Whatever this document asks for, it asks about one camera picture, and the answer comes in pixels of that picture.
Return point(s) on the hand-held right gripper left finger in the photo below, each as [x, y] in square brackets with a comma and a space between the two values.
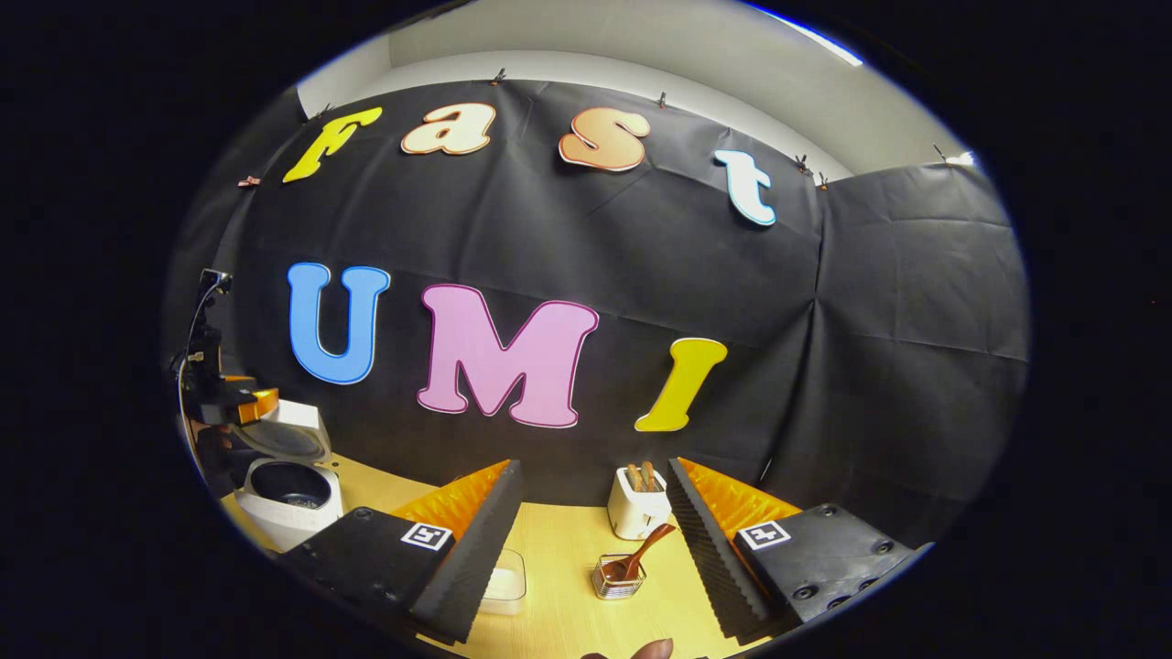
[476, 549]

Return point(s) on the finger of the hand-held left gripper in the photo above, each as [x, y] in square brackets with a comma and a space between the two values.
[256, 403]

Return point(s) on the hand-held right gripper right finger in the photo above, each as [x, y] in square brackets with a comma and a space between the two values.
[714, 549]

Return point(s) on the clear plastic rice container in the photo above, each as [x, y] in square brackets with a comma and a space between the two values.
[508, 586]

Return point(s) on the wooden spoon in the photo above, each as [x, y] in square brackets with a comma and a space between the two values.
[623, 567]

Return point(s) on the white rice cooker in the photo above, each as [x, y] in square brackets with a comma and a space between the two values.
[293, 522]

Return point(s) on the white toaster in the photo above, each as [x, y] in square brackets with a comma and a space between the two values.
[632, 513]

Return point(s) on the bread slice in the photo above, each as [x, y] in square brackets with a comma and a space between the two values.
[649, 475]
[634, 478]

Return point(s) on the black backdrop cloth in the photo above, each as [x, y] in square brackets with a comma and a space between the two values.
[641, 247]

